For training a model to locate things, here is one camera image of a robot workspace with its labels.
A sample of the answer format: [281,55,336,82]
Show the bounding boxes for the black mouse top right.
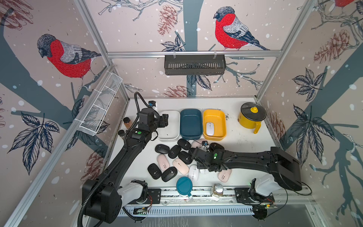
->
[209,142,225,152]

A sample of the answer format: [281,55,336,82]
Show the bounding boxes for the dark spice bottle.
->
[118,130,126,138]

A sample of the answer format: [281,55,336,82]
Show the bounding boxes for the teal round lid container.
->
[176,176,193,197]

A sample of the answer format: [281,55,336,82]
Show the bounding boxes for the yellow pot with black lid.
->
[238,102,267,134]

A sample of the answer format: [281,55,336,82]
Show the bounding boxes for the pink mouse top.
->
[191,139,204,148]

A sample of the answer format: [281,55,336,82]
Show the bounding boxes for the black mouse top centre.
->
[177,139,192,150]

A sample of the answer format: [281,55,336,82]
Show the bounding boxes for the pink mouse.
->
[191,139,204,148]
[157,154,170,172]
[218,169,232,183]
[173,158,189,176]

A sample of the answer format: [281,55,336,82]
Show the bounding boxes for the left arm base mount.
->
[129,188,161,205]

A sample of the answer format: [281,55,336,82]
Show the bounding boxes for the black mouse bottom centre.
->
[161,166,178,182]

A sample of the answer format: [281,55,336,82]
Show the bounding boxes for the black mouse far left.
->
[155,144,170,154]

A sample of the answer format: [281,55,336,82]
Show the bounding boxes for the black mouse upper left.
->
[168,145,182,159]

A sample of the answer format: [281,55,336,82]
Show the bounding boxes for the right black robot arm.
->
[190,147,302,197]

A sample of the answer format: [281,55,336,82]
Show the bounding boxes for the brown spice bottle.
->
[123,117,133,130]

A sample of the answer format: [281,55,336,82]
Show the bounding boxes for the teal storage box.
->
[180,109,203,140]

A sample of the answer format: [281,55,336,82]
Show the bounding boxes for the yellow storage box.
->
[203,109,226,141]

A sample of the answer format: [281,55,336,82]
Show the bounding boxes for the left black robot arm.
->
[77,92,168,227]

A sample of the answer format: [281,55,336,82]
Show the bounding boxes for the small glass jar silver lid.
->
[212,183,224,198]

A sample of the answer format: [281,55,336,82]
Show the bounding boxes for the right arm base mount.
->
[234,187,275,205]

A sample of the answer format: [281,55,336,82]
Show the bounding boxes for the white mouse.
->
[188,164,199,183]
[206,122,215,136]
[199,169,209,175]

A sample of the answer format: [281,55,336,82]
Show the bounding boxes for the white storage box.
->
[157,110,181,142]

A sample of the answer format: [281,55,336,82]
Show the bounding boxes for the black hanging wire basket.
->
[164,54,226,76]

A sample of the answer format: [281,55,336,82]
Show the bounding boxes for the white wire mesh shelf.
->
[78,71,123,136]

